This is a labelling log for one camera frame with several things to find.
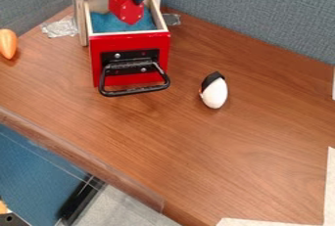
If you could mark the red block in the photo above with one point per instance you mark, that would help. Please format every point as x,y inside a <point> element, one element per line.
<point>125,9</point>

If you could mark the red drawer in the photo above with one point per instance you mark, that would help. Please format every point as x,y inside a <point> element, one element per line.
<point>129,51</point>

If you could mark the silver foil piece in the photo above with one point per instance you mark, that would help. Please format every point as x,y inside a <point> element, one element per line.
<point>60,27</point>
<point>172,19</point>

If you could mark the orange toy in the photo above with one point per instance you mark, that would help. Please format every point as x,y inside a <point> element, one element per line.
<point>7,43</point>

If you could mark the white and black toy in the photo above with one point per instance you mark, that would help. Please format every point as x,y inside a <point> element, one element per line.
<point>214,92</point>

